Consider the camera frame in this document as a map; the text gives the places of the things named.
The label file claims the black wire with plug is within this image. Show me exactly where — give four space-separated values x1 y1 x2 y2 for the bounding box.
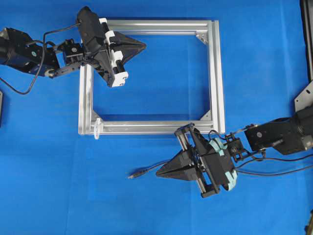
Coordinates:
126 159 313 181

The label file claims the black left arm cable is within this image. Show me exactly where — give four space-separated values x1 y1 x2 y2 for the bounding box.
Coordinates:
0 22 83 95

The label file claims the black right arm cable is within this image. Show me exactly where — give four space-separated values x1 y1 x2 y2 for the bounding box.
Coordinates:
234 153 313 169

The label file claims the square aluminium extrusion frame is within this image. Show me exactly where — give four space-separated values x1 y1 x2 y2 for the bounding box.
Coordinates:
78 19 225 139

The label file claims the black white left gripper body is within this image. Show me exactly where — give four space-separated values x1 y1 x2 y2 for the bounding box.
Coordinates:
76 6 129 87

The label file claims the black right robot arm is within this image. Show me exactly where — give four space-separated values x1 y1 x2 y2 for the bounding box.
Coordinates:
156 107 313 198

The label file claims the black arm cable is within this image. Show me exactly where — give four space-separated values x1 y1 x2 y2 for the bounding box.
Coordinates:
234 153 313 169
0 22 83 95

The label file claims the black box left edge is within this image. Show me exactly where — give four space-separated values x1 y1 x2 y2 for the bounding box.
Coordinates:
0 90 3 126

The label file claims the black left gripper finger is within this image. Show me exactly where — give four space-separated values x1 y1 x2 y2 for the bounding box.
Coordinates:
121 46 146 65
114 31 146 50

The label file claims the white string loop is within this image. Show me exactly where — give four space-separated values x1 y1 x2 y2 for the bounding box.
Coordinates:
93 118 102 140

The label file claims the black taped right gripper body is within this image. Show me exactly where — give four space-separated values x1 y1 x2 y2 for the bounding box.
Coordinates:
175 123 238 198

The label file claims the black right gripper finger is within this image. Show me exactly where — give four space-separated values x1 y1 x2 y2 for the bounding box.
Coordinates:
157 150 196 173
156 168 199 181

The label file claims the black vertical rail right edge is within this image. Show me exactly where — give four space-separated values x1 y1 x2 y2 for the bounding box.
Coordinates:
300 0 313 82

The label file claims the yellow black object bottom right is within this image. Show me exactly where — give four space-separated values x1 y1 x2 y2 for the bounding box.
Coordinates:
304 210 313 235

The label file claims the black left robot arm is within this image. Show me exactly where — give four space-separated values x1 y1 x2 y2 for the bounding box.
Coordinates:
0 6 146 87

